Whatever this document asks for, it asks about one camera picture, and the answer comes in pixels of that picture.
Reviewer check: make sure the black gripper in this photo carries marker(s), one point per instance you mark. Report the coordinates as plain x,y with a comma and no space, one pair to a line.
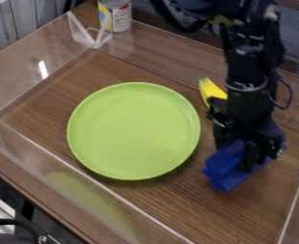
243,117

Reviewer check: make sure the blue block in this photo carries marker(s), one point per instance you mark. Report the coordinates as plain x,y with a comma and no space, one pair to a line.
221,167

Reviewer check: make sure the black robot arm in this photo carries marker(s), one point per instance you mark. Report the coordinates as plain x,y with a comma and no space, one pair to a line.
248,25

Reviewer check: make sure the green round plate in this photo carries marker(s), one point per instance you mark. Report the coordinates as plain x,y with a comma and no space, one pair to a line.
133,131

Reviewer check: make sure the yellow toy banana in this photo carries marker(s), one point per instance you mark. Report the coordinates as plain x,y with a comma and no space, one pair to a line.
209,90

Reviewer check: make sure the white yellow can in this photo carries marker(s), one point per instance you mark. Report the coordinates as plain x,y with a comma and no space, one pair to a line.
115,14

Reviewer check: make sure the clear acrylic enclosure wall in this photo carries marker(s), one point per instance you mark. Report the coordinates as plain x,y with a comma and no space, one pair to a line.
48,72

